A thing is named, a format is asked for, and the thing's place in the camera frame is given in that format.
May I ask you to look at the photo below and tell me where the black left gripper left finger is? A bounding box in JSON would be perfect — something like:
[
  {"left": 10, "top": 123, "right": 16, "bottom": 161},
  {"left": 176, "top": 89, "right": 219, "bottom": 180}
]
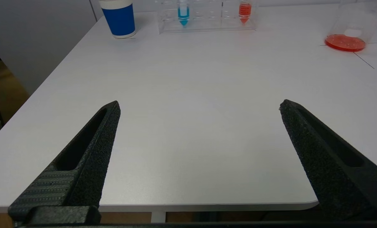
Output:
[{"left": 8, "top": 100, "right": 121, "bottom": 227}]

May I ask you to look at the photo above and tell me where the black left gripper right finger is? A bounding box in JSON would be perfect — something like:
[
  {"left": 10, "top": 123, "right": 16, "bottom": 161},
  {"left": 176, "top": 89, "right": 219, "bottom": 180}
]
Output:
[{"left": 279, "top": 99, "right": 377, "bottom": 222}]

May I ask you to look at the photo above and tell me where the clear glass beaker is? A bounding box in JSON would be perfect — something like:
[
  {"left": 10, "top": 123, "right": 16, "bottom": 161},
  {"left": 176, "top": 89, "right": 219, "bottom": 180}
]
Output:
[{"left": 324, "top": 0, "right": 377, "bottom": 53}]

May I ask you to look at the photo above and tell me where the test tube with blue liquid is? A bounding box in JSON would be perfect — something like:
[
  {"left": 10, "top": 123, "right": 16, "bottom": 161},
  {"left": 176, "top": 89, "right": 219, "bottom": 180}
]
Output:
[{"left": 176, "top": 0, "right": 191, "bottom": 27}]

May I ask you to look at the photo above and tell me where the clear acrylic test tube rack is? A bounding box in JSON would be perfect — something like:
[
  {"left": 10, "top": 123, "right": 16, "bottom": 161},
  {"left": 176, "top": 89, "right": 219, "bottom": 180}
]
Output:
[{"left": 155, "top": 0, "right": 259, "bottom": 34}]

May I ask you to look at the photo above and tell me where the test tube with orange liquid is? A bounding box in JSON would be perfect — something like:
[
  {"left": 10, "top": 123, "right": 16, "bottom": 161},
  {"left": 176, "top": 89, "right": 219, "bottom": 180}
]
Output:
[{"left": 238, "top": 0, "right": 252, "bottom": 25}]

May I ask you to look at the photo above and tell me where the white table leg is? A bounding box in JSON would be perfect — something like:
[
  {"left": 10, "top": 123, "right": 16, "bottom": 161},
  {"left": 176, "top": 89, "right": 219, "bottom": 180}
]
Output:
[{"left": 151, "top": 212, "right": 167, "bottom": 224}]

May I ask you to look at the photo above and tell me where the blue white paper cup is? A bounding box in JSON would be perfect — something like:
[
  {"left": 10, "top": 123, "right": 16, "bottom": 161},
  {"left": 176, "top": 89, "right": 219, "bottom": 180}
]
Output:
[{"left": 98, "top": 0, "right": 137, "bottom": 39}]

